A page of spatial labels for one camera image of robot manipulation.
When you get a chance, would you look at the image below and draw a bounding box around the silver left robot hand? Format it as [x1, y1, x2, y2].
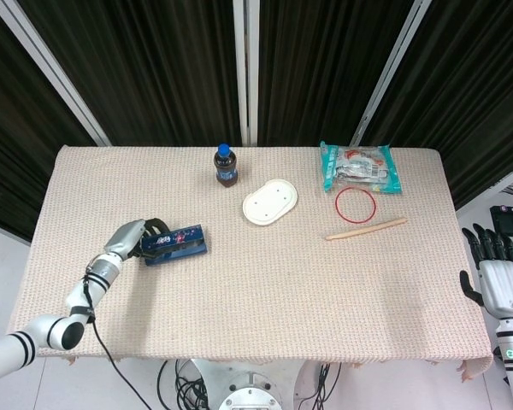
[103, 217, 172, 268]

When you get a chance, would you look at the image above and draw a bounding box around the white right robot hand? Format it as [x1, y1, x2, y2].
[459, 222, 513, 320]

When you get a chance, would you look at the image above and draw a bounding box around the blue glasses case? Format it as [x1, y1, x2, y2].
[139, 224, 209, 268]

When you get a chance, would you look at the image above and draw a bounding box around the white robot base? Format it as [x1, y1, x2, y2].
[192, 358, 321, 410]

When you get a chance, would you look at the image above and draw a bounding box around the black electronic device with lights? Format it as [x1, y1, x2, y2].
[489, 204, 513, 236]

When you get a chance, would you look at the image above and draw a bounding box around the cola bottle with blue cap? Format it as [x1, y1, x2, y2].
[213, 143, 240, 190]

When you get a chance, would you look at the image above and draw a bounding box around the beige waffle tablecloth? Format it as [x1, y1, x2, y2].
[3, 144, 495, 381]

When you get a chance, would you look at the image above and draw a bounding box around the white oval plastic tray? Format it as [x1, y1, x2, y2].
[242, 179, 299, 226]

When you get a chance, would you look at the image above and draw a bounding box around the wooden stick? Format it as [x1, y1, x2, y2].
[325, 217, 409, 242]

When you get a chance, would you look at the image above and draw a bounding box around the black pleated curtain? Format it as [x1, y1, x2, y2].
[0, 0, 513, 243]

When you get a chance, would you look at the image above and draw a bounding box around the teal snack bag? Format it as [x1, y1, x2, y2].
[319, 140, 404, 196]

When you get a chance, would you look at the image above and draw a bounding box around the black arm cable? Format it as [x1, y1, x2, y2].
[83, 277, 155, 410]

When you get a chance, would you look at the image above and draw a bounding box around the black cable bundle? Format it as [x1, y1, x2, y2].
[156, 358, 210, 410]
[301, 361, 343, 410]

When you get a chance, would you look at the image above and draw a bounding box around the white frame post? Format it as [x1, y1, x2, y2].
[0, 0, 112, 147]
[349, 0, 433, 146]
[233, 0, 261, 146]

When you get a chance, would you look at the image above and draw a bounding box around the red rubber ring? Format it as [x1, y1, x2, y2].
[334, 186, 377, 224]

